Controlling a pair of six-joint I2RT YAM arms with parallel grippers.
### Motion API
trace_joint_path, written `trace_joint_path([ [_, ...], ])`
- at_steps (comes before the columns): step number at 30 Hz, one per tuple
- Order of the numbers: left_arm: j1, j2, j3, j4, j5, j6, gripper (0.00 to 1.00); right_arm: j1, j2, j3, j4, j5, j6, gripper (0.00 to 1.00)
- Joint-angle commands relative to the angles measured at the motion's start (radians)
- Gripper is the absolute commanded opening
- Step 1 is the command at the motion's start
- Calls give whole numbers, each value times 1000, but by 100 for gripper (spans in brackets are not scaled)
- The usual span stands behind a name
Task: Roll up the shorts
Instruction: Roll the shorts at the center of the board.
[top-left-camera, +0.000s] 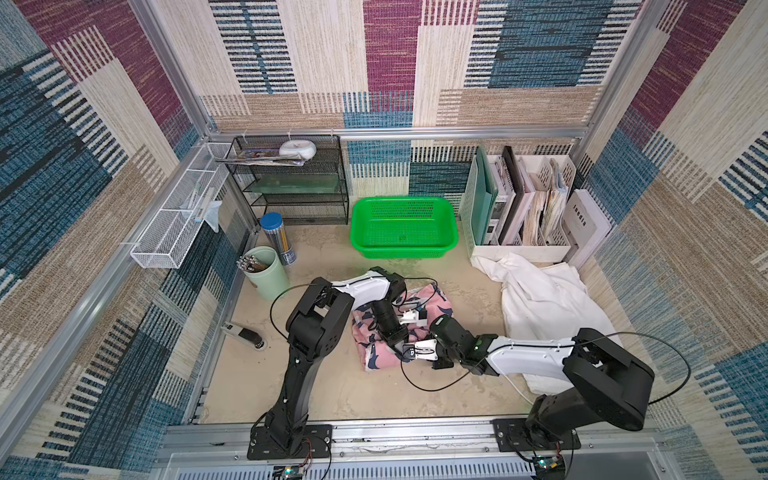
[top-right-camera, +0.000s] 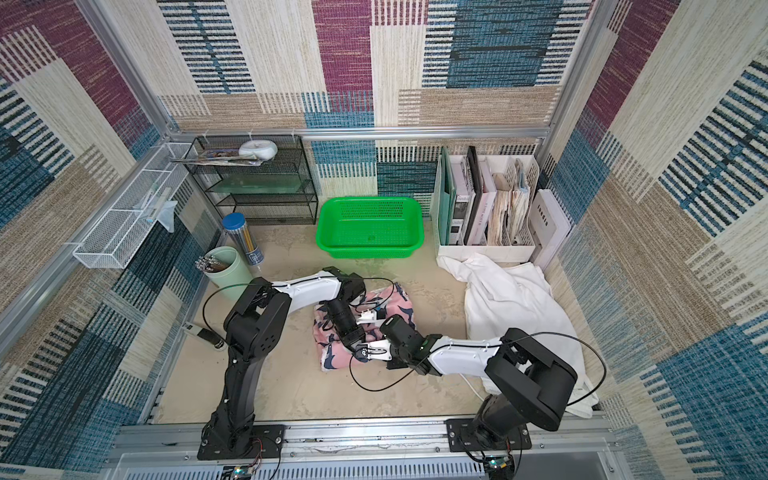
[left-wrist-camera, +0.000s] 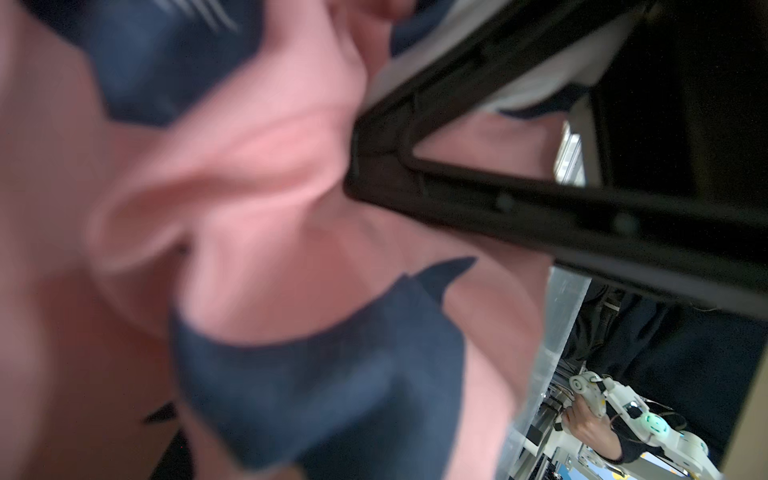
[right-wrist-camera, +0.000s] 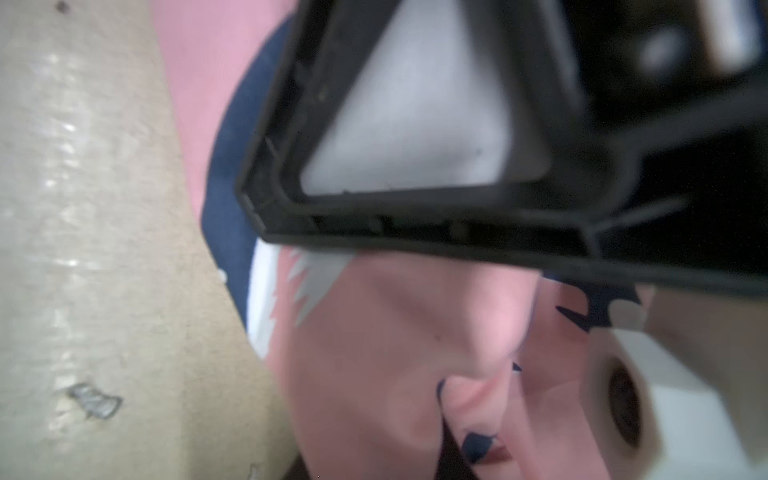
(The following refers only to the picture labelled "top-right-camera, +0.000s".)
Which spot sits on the green plastic basket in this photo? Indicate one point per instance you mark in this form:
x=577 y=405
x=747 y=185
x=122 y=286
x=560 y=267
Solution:
x=370 y=227

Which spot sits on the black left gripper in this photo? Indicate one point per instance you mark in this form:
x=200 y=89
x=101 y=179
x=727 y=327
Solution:
x=351 y=337

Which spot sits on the light green cup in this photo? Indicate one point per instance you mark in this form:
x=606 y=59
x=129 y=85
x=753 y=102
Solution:
x=227 y=269

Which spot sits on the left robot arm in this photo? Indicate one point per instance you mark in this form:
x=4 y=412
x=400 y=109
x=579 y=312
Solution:
x=253 y=329

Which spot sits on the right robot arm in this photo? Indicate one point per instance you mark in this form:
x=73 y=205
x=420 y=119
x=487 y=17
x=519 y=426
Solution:
x=534 y=384

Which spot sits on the pink shark print shorts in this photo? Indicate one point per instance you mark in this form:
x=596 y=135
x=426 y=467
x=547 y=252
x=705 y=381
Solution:
x=332 y=354

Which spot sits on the grey Inedia magazine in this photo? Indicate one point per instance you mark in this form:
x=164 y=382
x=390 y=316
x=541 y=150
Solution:
x=549 y=226

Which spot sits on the white plastic file organizer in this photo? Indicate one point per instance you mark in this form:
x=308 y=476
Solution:
x=493 y=197

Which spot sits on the green folder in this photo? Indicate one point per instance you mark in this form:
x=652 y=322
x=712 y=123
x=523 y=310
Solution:
x=446 y=198

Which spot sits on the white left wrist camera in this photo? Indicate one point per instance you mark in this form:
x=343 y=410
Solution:
x=374 y=317

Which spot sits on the blue lid cylindrical can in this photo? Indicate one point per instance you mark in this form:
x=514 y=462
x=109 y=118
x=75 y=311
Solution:
x=236 y=227

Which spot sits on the white wire wall basket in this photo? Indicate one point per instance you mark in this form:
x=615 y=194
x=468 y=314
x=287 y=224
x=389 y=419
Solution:
x=145 y=201

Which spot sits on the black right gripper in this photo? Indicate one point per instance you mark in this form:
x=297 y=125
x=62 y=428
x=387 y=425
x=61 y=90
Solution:
x=387 y=329

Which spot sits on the white round object on shelf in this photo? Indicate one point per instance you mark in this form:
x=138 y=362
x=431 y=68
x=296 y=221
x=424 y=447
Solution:
x=263 y=150

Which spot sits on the black handheld tool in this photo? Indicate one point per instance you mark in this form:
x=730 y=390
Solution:
x=204 y=334

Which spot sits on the white crumpled shirt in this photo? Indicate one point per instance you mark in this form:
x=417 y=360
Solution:
x=499 y=298

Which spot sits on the black wire shelf rack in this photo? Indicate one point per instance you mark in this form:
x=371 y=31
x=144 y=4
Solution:
x=274 y=192

